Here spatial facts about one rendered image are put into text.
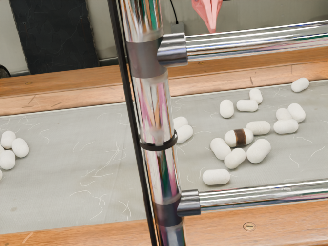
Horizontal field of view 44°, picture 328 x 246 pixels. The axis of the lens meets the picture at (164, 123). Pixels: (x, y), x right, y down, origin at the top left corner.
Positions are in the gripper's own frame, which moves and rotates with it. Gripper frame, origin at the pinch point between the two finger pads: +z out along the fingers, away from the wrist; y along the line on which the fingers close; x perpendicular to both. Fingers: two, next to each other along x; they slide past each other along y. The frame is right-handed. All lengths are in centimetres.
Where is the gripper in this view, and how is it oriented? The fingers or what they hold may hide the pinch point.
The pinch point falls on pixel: (212, 26)
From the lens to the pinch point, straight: 59.6
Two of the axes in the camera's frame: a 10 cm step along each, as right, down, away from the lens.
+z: 0.7, 9.4, -3.5
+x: 0.6, 3.4, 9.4
